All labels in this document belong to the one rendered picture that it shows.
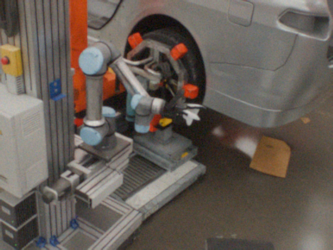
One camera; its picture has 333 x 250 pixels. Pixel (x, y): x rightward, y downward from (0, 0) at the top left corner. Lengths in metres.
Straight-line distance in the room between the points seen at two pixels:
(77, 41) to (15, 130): 1.29
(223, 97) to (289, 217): 1.08
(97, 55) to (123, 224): 1.24
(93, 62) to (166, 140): 1.72
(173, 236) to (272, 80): 1.26
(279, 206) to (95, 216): 1.47
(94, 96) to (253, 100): 1.18
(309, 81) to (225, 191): 1.19
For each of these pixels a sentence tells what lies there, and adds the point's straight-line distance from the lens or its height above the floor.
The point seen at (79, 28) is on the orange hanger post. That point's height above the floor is 1.20.
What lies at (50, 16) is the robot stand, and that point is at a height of 1.60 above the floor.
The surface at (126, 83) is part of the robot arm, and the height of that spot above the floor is 1.26.
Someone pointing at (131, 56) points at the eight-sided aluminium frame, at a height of 0.96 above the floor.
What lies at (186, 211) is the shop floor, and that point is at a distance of 3.32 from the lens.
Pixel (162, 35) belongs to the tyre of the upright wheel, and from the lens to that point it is 3.17.
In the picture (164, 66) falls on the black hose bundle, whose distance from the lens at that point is 2.98.
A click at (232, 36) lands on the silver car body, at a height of 1.31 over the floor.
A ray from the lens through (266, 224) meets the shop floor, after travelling 3.38.
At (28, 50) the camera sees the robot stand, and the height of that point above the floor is 1.46.
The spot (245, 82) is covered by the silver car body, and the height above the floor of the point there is 1.04.
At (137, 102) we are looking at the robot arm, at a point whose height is 1.23.
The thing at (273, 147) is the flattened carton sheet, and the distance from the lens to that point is 4.22.
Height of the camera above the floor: 2.23
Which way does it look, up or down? 31 degrees down
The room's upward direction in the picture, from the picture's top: 3 degrees clockwise
